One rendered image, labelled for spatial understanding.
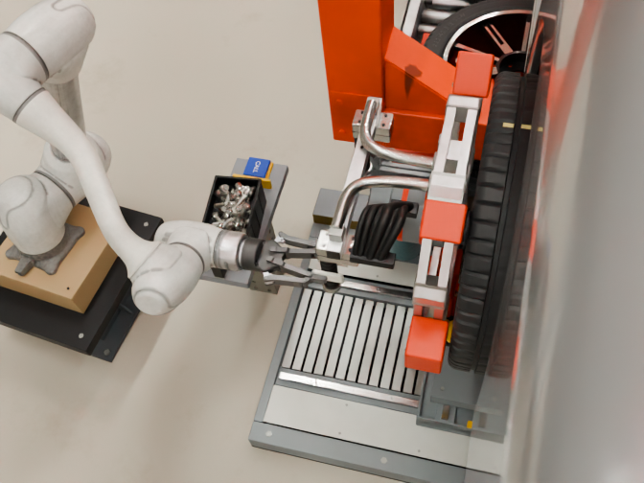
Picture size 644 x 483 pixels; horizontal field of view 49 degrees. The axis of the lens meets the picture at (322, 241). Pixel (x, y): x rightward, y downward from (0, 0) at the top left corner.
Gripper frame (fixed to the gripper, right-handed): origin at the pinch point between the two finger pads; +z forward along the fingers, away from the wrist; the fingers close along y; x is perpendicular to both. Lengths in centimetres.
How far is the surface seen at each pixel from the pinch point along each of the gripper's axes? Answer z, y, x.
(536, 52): 36, -54, 18
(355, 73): -8, -60, -1
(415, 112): 8, -61, -15
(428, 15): -1, -148, -57
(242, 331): -41, -14, -83
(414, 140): 8, -60, -26
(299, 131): -45, -103, -83
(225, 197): -41, -31, -28
